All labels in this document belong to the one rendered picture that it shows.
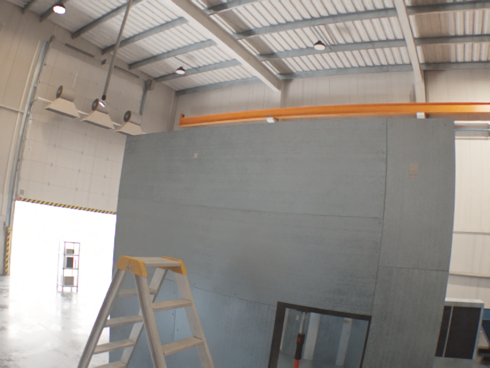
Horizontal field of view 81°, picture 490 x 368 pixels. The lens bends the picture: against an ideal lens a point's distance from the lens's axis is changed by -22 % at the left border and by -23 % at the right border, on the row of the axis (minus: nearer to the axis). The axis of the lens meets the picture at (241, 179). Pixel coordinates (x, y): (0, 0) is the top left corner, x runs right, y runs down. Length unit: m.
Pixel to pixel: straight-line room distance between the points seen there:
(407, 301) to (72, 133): 11.26
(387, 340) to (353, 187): 0.88
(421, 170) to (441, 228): 0.32
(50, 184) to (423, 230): 10.86
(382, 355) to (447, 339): 4.65
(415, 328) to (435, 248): 0.43
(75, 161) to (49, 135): 1.33
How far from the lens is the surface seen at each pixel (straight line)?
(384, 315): 1.94
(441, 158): 1.92
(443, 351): 6.65
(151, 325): 1.76
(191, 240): 2.48
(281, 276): 2.10
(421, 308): 1.91
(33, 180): 11.36
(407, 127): 1.98
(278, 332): 2.21
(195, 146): 2.56
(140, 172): 2.94
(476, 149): 10.69
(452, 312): 6.48
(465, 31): 10.15
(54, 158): 11.67
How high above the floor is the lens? 2.56
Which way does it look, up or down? 7 degrees up
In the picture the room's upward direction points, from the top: 6 degrees clockwise
